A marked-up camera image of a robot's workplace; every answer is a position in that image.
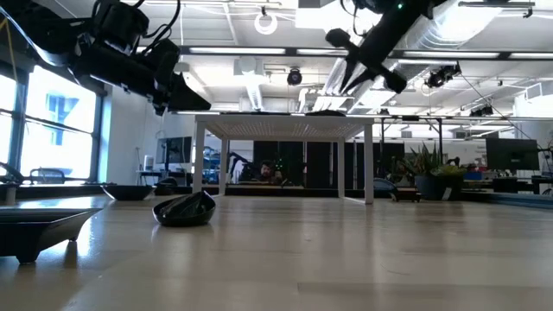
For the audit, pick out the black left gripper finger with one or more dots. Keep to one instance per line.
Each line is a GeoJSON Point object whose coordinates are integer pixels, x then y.
{"type": "Point", "coordinates": [183, 91]}
{"type": "Point", "coordinates": [183, 105]}

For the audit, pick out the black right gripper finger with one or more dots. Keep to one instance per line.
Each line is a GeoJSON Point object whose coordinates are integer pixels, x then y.
{"type": "Point", "coordinates": [365, 78]}
{"type": "Point", "coordinates": [349, 73]}

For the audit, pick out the black leaf mini plate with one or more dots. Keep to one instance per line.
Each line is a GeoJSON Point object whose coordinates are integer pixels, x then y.
{"type": "Point", "coordinates": [326, 113]}
{"type": "Point", "coordinates": [129, 193]}

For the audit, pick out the black teardrop mini plate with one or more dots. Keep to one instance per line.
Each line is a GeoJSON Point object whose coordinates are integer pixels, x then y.
{"type": "Point", "coordinates": [186, 218]}

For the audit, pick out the black square mini plate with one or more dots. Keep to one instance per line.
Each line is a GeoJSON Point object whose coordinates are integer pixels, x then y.
{"type": "Point", "coordinates": [39, 235]}
{"type": "Point", "coordinates": [406, 196]}

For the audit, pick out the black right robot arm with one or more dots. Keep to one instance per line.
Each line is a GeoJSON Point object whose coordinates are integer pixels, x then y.
{"type": "Point", "coordinates": [406, 10]}

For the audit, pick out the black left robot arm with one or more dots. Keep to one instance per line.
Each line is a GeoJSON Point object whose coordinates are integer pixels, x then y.
{"type": "Point", "coordinates": [43, 30]}

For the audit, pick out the black computer monitor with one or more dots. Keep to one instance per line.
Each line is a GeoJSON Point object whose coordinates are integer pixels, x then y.
{"type": "Point", "coordinates": [179, 149]}
{"type": "Point", "coordinates": [512, 154]}

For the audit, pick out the black spotlight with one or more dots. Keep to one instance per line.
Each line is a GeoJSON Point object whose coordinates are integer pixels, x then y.
{"type": "Point", "coordinates": [440, 77]}

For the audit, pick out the LED light bar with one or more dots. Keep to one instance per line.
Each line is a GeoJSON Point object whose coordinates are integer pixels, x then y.
{"type": "Point", "coordinates": [237, 50]}

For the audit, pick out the dark office chair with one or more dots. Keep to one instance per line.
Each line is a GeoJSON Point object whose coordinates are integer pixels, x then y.
{"type": "Point", "coordinates": [166, 186]}

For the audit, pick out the white perforated metal shelf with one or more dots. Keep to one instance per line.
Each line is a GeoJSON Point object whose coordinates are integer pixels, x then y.
{"type": "Point", "coordinates": [281, 125]}

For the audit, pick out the black partition panels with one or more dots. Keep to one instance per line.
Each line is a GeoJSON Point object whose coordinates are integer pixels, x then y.
{"type": "Point", "coordinates": [317, 164]}

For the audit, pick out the large window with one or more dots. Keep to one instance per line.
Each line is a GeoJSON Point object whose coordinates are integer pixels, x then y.
{"type": "Point", "coordinates": [56, 142]}

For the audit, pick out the person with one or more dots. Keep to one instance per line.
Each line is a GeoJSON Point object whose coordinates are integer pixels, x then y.
{"type": "Point", "coordinates": [268, 170]}

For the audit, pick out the blue office chair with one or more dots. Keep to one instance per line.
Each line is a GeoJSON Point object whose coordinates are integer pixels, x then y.
{"type": "Point", "coordinates": [384, 185]}

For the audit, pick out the black track light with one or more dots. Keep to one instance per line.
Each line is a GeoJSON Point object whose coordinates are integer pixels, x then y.
{"type": "Point", "coordinates": [481, 111]}

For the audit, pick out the potted green plant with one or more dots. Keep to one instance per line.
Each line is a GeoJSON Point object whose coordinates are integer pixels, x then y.
{"type": "Point", "coordinates": [436, 185]}

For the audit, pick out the mesh office chair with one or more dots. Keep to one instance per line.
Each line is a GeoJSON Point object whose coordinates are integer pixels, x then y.
{"type": "Point", "coordinates": [47, 175]}

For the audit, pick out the silver ventilation duct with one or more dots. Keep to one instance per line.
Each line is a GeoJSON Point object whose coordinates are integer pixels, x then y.
{"type": "Point", "coordinates": [410, 73]}

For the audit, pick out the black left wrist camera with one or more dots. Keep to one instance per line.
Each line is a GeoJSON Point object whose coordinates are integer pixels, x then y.
{"type": "Point", "coordinates": [121, 23]}

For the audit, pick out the black dome camera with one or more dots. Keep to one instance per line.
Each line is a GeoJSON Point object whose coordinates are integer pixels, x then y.
{"type": "Point", "coordinates": [294, 78]}

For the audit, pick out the black aluminium frame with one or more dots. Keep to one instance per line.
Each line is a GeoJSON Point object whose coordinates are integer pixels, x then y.
{"type": "Point", "coordinates": [302, 192]}

